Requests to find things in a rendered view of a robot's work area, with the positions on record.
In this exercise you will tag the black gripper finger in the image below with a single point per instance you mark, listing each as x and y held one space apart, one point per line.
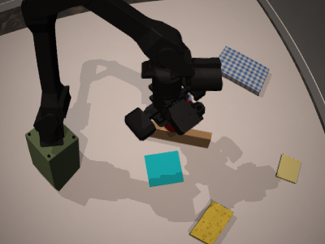
164 123

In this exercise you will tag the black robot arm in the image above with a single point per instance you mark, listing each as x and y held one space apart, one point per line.
160 42

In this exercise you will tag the red cup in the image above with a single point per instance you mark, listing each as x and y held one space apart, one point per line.
170 128

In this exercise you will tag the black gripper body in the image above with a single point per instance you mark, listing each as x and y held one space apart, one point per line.
140 121

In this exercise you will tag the yellow sponge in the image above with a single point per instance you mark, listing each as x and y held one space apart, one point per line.
212 223

